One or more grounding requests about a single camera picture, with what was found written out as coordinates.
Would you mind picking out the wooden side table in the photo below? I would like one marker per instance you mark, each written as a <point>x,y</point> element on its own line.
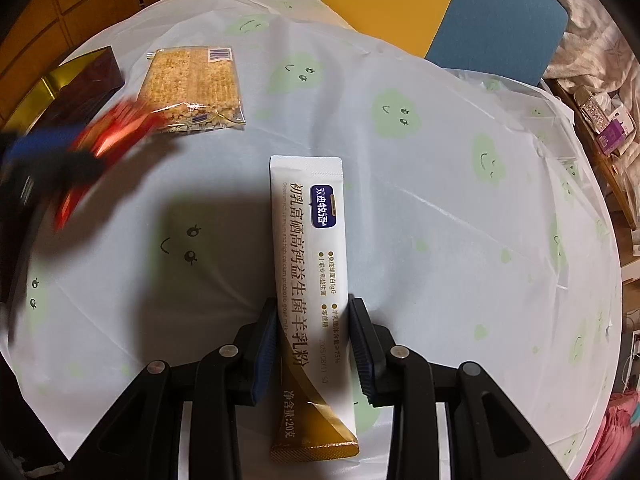
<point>602,165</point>

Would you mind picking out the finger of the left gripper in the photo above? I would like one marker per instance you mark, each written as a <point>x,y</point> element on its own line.
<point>39,142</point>
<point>30,182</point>

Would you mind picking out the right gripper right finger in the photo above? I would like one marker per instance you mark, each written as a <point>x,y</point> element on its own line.
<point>393,376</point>

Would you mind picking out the purple white small box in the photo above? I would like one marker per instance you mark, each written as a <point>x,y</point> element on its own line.
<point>614,135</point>

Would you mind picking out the white gold milk powder sachet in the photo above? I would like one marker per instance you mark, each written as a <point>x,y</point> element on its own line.
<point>317,419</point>

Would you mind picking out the light blue smiley tablecloth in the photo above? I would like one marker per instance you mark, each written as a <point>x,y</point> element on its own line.
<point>475,228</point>

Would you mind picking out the dark red gold gift box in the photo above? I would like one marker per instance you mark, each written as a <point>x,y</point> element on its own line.
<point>70,95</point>

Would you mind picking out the beige patterned bedding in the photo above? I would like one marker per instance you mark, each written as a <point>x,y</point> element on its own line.
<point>594,53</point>

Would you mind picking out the red snack packet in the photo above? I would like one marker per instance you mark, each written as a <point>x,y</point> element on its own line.
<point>108,139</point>

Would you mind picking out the yellow blue chair cushion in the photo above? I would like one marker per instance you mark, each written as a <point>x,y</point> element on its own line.
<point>510,38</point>

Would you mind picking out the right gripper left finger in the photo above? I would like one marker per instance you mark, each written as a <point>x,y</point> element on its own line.
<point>235,374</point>

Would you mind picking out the clear pack crispy rice cake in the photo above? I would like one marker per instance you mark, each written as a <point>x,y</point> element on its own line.
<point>194,88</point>

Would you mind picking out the pink cloth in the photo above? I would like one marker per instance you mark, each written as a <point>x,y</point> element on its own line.
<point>615,433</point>

